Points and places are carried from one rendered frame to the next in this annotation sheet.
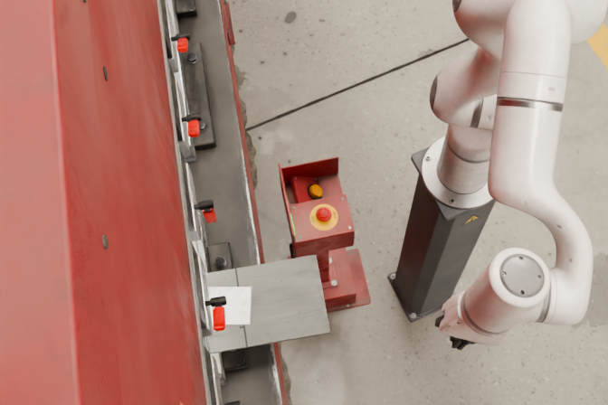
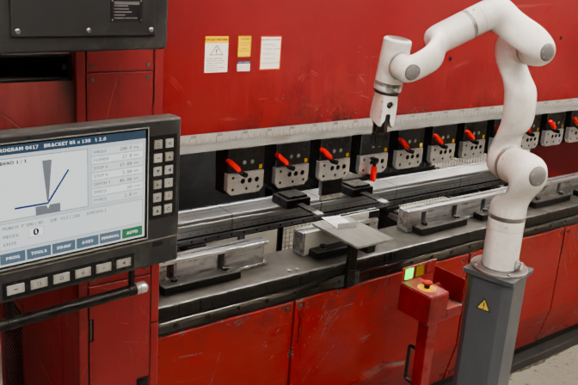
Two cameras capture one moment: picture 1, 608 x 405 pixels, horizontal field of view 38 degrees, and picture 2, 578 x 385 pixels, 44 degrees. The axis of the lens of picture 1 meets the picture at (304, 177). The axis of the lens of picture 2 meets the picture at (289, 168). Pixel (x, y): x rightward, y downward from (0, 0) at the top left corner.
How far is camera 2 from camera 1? 2.40 m
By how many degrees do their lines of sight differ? 63
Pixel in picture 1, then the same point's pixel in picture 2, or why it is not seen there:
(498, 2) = not seen: hidden behind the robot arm
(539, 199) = (432, 30)
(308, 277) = (379, 238)
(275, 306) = (353, 233)
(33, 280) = not seen: outside the picture
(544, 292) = (397, 40)
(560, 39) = (493, 1)
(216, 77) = (457, 230)
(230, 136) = (431, 237)
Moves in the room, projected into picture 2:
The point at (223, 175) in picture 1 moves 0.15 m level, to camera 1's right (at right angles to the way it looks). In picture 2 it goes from (408, 239) to (432, 253)
